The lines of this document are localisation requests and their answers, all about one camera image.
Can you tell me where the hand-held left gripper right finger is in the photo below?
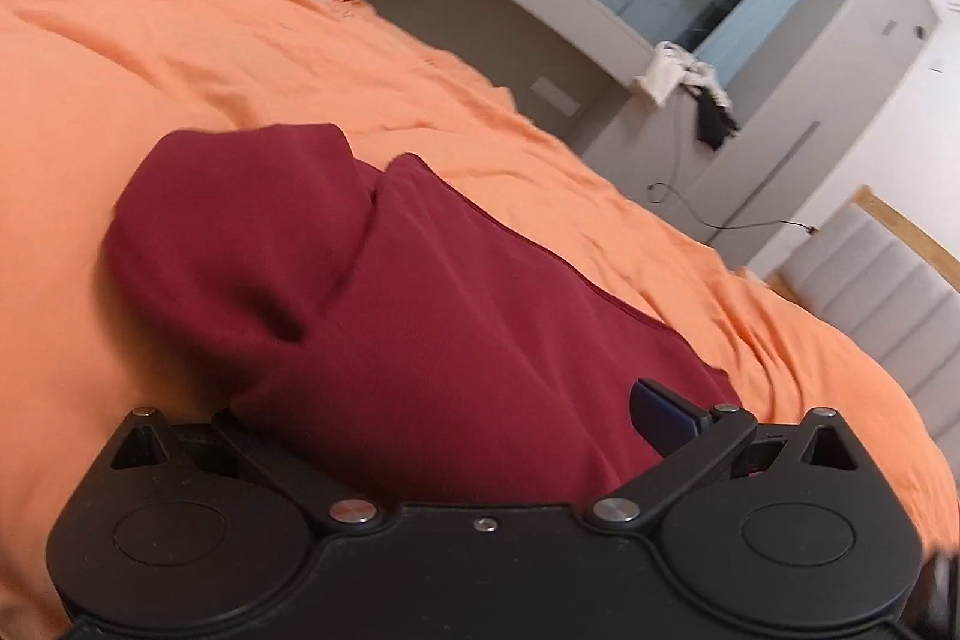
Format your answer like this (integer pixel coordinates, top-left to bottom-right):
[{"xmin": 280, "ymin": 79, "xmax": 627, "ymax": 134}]
[{"xmin": 587, "ymin": 379, "xmax": 865, "ymax": 532}]

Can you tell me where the orange duvet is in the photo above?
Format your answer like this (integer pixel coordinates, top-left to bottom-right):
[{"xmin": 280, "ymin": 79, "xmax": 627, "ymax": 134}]
[{"xmin": 0, "ymin": 0, "xmax": 960, "ymax": 640}]

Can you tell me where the white wall outlet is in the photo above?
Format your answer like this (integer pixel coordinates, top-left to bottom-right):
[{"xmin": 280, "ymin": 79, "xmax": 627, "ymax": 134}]
[{"xmin": 529, "ymin": 77, "xmax": 582, "ymax": 114}]

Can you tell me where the grey wardrobe with closed doors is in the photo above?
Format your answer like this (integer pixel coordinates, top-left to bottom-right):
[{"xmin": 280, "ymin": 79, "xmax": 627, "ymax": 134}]
[{"xmin": 705, "ymin": 0, "xmax": 940, "ymax": 275}]

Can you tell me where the maroon long-sleeve sweater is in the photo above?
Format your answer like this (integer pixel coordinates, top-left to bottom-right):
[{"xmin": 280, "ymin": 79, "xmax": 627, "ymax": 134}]
[{"xmin": 101, "ymin": 121, "xmax": 747, "ymax": 507}]

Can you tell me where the grey padded headboard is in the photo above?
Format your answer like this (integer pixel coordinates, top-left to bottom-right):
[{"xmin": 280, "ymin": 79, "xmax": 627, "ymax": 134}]
[{"xmin": 765, "ymin": 184, "xmax": 960, "ymax": 442}]

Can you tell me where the black garment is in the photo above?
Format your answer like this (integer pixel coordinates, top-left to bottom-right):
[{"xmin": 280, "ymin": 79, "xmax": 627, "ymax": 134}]
[{"xmin": 694, "ymin": 83, "xmax": 741, "ymax": 152}]

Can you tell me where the grey window bench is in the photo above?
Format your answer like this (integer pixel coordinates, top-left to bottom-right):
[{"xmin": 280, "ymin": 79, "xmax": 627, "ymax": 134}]
[{"xmin": 330, "ymin": 0, "xmax": 662, "ymax": 185}]

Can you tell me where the white garment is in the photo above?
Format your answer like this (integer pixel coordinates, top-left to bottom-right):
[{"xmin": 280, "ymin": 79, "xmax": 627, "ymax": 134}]
[{"xmin": 634, "ymin": 40, "xmax": 732, "ymax": 109}]

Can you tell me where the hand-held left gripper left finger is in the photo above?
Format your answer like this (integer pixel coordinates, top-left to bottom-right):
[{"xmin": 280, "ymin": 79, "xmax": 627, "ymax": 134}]
[{"xmin": 109, "ymin": 409, "xmax": 381, "ymax": 532}]

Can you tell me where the black cable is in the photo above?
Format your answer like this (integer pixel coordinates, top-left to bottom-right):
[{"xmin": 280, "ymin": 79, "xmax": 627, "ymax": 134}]
[{"xmin": 647, "ymin": 85, "xmax": 820, "ymax": 236}]

